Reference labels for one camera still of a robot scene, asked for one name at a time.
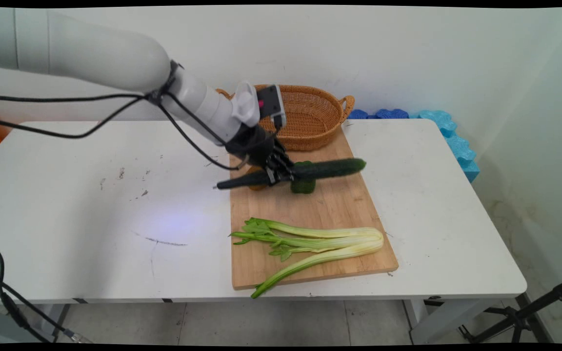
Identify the brown potato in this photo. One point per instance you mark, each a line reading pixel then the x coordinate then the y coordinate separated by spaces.
pixel 256 186

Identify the green bell pepper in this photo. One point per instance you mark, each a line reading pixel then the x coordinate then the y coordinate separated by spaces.
pixel 303 185

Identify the light blue foam block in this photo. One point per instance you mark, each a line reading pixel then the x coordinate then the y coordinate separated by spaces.
pixel 459 146

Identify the celery bunch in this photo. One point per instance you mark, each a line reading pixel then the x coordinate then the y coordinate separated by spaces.
pixel 330 241

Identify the dark green cucumber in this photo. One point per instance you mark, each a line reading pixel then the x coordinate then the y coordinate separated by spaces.
pixel 330 167

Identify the woven wicker basket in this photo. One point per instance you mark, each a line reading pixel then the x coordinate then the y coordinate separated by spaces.
pixel 310 117

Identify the white table leg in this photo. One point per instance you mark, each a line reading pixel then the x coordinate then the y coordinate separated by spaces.
pixel 437 317

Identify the wooden cutting board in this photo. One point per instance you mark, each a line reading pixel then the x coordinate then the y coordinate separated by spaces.
pixel 339 219

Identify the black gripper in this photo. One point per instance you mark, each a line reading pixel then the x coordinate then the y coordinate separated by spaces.
pixel 254 141

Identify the dark blue foam block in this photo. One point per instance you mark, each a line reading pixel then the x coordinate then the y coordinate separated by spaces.
pixel 383 114

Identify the black tripod stand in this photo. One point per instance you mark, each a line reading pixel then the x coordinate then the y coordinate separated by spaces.
pixel 520 317

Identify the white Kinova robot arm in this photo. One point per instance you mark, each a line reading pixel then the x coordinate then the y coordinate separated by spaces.
pixel 105 53

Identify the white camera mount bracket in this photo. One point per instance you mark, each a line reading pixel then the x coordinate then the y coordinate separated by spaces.
pixel 246 105

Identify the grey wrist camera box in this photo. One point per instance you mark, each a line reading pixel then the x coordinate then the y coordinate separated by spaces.
pixel 272 103

